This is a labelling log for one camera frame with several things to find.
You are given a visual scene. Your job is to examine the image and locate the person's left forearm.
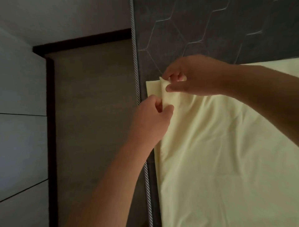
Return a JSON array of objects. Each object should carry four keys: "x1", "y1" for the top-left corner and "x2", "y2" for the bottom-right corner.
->
[{"x1": 66, "y1": 137, "x2": 164, "y2": 227}]

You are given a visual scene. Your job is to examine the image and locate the pale yellow bed sheet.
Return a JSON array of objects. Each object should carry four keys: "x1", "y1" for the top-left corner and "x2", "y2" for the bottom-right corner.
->
[{"x1": 146, "y1": 61, "x2": 299, "y2": 227}]

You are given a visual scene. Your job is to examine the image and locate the grey quilted mattress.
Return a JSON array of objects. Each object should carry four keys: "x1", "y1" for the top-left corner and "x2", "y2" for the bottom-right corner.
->
[{"x1": 52, "y1": 0, "x2": 299, "y2": 227}]

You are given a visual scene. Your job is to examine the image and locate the dark brown bed frame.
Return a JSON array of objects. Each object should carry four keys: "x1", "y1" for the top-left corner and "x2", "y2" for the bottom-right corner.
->
[{"x1": 33, "y1": 28, "x2": 133, "y2": 227}]

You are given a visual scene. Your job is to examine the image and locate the person's right forearm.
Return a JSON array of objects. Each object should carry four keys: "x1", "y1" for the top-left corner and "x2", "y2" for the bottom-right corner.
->
[{"x1": 230, "y1": 63, "x2": 299, "y2": 148}]

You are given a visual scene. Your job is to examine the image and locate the person's right hand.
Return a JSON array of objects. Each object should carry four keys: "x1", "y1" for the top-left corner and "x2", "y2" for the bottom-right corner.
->
[{"x1": 162, "y1": 55, "x2": 235, "y2": 97}]

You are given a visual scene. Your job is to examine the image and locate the person's left hand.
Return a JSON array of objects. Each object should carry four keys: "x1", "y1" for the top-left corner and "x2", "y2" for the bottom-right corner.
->
[{"x1": 129, "y1": 95, "x2": 175, "y2": 147}]

